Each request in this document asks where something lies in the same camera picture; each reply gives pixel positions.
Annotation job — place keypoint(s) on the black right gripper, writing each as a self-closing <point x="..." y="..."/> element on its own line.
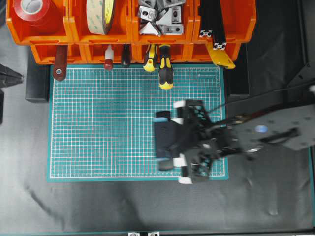
<point x="200" y="141"/>

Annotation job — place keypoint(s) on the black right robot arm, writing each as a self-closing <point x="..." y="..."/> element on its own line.
<point x="291" y="125"/>

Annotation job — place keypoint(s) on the green cutting mat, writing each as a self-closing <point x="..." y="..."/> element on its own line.
<point x="101" y="121"/>

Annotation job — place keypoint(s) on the long yellow-black screwdriver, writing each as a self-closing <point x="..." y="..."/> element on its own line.
<point x="165" y="71"/>

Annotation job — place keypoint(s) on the orange lower bin screwdrivers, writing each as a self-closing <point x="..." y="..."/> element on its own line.
<point x="179" y="52"/>

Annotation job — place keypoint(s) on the short yellow-black screwdriver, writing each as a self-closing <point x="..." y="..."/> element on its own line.
<point x="150" y="58"/>

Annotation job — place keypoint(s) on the orange lower bin yellow tool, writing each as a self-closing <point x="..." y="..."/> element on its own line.
<point x="200" y="53"/>

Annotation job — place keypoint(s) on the upper black aluminium profile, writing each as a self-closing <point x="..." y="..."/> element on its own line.
<point x="205" y="19"/>

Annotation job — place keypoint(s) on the black aluminium profile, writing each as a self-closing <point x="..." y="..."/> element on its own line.
<point x="205" y="19"/>
<point x="217" y="25"/>

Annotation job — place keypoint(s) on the lower black aluminium profile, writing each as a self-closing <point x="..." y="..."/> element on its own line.
<point x="217" y="25"/>

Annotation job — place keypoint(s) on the orange top bin profiles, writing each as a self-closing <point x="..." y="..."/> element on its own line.
<point x="239" y="17"/>

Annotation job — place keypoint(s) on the orange top bin brackets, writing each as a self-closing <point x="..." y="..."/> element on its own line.
<point x="187" y="21"/>

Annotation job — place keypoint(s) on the orange top bin beige tape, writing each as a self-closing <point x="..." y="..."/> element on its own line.
<point x="121" y="30"/>

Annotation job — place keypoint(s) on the beige double-sided tape roll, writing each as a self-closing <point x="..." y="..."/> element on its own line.
<point x="100" y="15"/>

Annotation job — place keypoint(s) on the orange lower bin far left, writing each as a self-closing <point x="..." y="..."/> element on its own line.
<point x="45" y="54"/>

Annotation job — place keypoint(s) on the orange top bin red tape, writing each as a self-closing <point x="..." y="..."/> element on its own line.
<point x="23" y="34"/>

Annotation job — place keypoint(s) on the red tape roll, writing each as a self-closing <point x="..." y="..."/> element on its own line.
<point x="41" y="15"/>

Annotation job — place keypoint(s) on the dark red screwdriver handle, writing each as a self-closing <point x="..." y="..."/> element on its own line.
<point x="109" y="58"/>

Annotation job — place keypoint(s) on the black round screwdriver handle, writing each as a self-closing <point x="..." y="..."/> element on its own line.
<point x="126" y="56"/>

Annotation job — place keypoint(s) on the yellow plastic handle tool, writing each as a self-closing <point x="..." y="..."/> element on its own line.
<point x="219" y="56"/>

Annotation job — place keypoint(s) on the orange lower bin round handles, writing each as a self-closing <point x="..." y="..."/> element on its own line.
<point x="95" y="53"/>

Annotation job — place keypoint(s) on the grey corner bracket pile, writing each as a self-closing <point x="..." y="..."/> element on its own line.
<point x="160" y="17"/>

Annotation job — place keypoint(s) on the red-brown wooden tool handle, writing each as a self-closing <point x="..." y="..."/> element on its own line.
<point x="60" y="64"/>

